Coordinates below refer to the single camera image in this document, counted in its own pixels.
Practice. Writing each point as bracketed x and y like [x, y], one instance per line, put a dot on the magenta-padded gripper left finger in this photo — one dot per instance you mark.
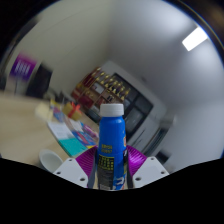
[75, 171]

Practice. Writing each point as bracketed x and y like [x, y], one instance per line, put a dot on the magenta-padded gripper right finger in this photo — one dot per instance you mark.
[148, 168]

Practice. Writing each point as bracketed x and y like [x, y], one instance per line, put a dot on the blue drink bottle white cap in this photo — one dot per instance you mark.
[111, 140]

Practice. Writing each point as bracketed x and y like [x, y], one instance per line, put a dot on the teal book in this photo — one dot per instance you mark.
[73, 147]

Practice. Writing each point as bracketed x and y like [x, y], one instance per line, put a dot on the black mug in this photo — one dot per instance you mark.
[50, 160]

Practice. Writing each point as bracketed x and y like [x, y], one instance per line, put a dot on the white paper booklet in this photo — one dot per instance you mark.
[60, 130]

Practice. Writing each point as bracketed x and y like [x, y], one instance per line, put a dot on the black framed glass door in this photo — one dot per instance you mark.
[138, 111]

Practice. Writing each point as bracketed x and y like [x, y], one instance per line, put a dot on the yellow gift box red ribbon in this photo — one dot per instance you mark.
[73, 111]

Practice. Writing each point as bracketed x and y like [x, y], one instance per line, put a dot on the pale yellow notepad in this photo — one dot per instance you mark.
[44, 111]

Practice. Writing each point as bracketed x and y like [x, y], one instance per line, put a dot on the wooden shelf unit with trophies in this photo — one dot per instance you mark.
[100, 90]

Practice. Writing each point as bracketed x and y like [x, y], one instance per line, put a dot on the purple sign board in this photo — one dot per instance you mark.
[22, 66]

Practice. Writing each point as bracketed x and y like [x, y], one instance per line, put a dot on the ceiling light tube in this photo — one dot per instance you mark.
[195, 38]

